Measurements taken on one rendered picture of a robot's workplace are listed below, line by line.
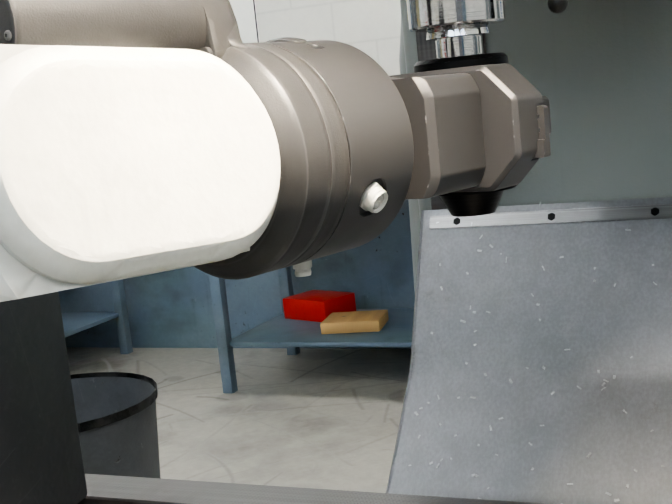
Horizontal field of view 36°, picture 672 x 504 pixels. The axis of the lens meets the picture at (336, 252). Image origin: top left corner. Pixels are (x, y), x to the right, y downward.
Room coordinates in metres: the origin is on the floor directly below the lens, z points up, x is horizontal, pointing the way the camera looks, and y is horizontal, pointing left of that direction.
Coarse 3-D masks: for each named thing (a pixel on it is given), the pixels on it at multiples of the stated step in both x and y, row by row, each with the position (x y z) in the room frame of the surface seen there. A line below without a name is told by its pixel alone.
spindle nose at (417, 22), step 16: (416, 0) 0.51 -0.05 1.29; (432, 0) 0.51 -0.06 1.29; (448, 0) 0.50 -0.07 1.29; (464, 0) 0.50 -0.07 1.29; (480, 0) 0.51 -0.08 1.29; (496, 0) 0.51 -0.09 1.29; (416, 16) 0.52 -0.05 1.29; (432, 16) 0.51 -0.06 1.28; (448, 16) 0.50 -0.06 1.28; (464, 16) 0.50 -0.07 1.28; (480, 16) 0.50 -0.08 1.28; (496, 16) 0.51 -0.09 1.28
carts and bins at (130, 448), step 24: (72, 384) 2.59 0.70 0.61; (96, 384) 2.58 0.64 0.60; (120, 384) 2.56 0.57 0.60; (144, 384) 2.49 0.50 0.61; (96, 408) 2.58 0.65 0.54; (120, 408) 2.56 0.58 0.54; (144, 408) 2.28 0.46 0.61; (96, 432) 2.17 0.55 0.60; (120, 432) 2.21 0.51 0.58; (144, 432) 2.28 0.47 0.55; (96, 456) 2.17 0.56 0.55; (120, 456) 2.21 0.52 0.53; (144, 456) 2.28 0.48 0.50
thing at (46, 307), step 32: (0, 320) 0.66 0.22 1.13; (32, 320) 0.69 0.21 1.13; (0, 352) 0.66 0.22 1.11; (32, 352) 0.69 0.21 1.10; (64, 352) 0.72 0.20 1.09; (0, 384) 0.65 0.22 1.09; (32, 384) 0.68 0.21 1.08; (64, 384) 0.72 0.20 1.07; (0, 416) 0.65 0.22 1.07; (32, 416) 0.68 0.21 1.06; (64, 416) 0.71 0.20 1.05; (0, 448) 0.64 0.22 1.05; (32, 448) 0.67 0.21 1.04; (64, 448) 0.71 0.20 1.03; (0, 480) 0.64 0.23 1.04; (32, 480) 0.67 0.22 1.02; (64, 480) 0.70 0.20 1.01
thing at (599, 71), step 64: (512, 0) 0.89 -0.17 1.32; (576, 0) 0.87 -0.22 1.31; (640, 0) 0.85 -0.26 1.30; (512, 64) 0.89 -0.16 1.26; (576, 64) 0.87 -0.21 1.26; (640, 64) 0.85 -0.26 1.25; (576, 128) 0.87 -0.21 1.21; (640, 128) 0.85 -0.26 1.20; (512, 192) 0.90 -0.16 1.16; (576, 192) 0.87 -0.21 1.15; (640, 192) 0.85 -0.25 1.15
